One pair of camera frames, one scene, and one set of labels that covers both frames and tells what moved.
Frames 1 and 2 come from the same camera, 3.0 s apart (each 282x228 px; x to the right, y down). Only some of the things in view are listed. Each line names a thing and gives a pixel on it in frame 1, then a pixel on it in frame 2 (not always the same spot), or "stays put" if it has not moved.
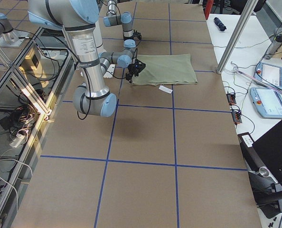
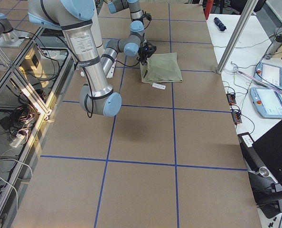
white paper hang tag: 165,89 to 158,86
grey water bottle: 279,39 stays put
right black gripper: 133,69 to 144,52
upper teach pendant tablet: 271,74 stays put
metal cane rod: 267,85 stays put
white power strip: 17,139 stays put
